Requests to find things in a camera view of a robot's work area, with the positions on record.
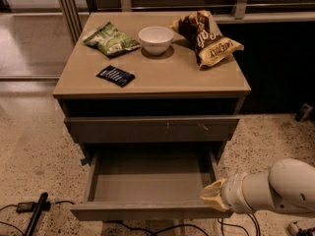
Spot metal window railing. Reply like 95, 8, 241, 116
58, 0, 315, 39

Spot green snack bag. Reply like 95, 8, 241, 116
83, 22, 141, 58

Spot black rod on floor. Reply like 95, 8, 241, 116
24, 192, 51, 236

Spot brown yellow chip bag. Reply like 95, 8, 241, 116
170, 10, 244, 68

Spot black floor cable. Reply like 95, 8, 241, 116
104, 211, 262, 236

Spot dark object on floor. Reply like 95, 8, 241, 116
294, 103, 313, 122

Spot grey top drawer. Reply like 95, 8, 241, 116
64, 116, 239, 144

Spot black power adapter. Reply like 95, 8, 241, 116
16, 202, 35, 213

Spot blue tape piece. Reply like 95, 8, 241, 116
80, 158, 89, 166

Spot white power strip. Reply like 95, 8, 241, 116
287, 220, 315, 236

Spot grey drawer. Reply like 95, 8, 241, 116
64, 116, 239, 144
71, 147, 231, 221

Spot dark blue snack packet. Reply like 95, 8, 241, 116
96, 65, 135, 88

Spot white bowl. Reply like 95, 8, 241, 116
138, 27, 174, 55

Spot grey drawer cabinet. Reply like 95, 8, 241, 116
53, 12, 250, 158

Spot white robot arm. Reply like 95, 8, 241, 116
200, 158, 315, 216

